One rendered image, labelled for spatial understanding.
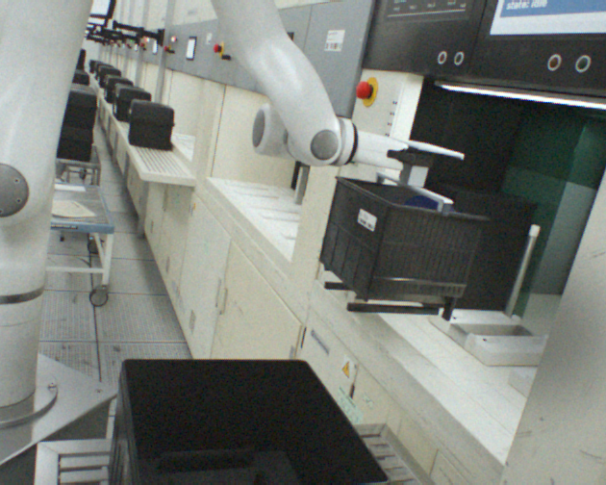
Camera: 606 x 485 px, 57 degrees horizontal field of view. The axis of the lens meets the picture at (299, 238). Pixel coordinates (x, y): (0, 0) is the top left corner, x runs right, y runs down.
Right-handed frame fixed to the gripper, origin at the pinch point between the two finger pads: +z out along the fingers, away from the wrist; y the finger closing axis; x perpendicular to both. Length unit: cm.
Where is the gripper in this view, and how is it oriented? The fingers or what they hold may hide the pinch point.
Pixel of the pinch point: (417, 156)
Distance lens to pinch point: 107.6
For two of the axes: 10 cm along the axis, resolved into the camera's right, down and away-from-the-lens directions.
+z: 9.1, 0.8, 4.0
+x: 2.0, -9.5, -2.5
